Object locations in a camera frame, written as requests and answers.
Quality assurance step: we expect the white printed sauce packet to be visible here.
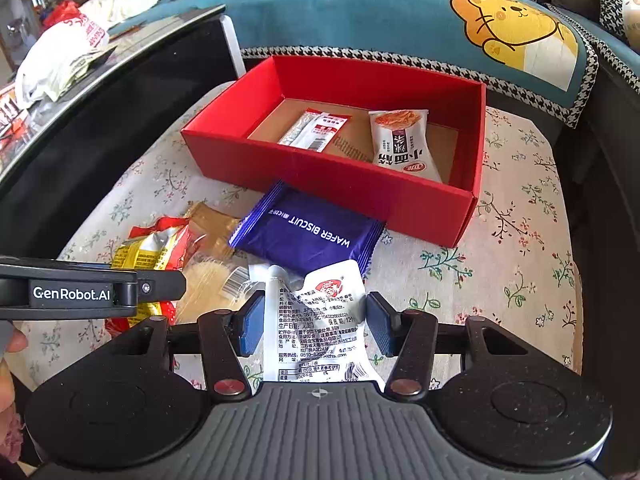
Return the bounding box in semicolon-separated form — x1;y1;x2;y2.
259;260;383;386

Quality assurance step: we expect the red yellow snack packet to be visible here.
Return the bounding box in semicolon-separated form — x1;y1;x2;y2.
105;217;191;337

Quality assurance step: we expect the purple wafer biscuit packet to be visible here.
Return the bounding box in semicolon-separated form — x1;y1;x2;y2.
229;181;385;276

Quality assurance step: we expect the white noodle snack packet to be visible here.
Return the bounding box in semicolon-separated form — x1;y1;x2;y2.
369;110;442;183

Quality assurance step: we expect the red cardboard box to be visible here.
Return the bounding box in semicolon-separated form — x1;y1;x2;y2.
182;56;486;248

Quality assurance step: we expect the white red spicy strip packet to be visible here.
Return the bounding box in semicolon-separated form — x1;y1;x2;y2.
278;108;350;153

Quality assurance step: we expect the person left hand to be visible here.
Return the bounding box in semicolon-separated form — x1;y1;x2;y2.
1;328;28;458

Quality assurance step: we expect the black glossy tv stand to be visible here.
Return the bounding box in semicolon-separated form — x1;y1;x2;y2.
1;6;244;258

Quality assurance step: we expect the floral tablecloth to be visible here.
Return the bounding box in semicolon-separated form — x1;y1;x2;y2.
55;107;582;370

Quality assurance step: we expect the white red plastic bag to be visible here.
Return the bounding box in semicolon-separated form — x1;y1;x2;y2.
15;14;110;110

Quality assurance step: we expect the grey green sofa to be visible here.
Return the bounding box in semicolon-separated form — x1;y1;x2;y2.
164;0;640;461

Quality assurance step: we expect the blue lion sofa cover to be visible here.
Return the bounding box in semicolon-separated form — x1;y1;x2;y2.
115;0;599;128

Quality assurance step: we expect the white printed plastic bag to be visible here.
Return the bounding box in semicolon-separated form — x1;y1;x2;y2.
623;0;640;53

